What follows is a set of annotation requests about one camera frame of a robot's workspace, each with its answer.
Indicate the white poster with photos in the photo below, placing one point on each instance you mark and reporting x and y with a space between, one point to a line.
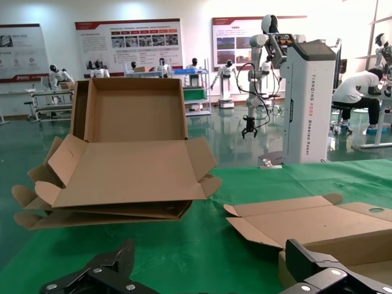
232 39

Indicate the flat cardboard box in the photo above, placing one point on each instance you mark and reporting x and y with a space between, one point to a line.
101 216

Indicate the grey wall poster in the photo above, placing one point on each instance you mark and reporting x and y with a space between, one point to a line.
21 55

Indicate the small open cardboard box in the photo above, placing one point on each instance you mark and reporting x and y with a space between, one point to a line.
306 220

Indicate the person in white shirt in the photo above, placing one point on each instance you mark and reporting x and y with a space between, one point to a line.
355 88

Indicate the white black humanoid robot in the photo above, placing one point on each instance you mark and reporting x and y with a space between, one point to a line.
194 69
56 76
99 72
133 65
162 67
382 49

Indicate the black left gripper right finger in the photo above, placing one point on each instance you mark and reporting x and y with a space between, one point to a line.
321 275

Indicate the humanoid robot on wheeled base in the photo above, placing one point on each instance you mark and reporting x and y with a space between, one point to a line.
227 82

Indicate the black rolling stool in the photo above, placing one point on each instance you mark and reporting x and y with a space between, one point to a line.
340 118

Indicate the metal roller workbench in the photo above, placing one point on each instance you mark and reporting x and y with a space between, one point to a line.
52 105

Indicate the large open cardboard box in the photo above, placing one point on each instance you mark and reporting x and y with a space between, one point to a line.
134 171

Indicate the white red process poster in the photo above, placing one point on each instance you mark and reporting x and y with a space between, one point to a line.
131 39

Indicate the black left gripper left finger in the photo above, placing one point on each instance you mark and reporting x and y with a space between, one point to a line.
104 275

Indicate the grey machine base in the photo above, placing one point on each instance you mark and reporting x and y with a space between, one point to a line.
309 92

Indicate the dark storage cabinet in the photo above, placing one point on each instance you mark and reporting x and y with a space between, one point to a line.
341 67

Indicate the white office desk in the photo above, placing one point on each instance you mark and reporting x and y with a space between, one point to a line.
379 128

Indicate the green tablecloth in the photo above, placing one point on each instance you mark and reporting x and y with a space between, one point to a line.
214 245

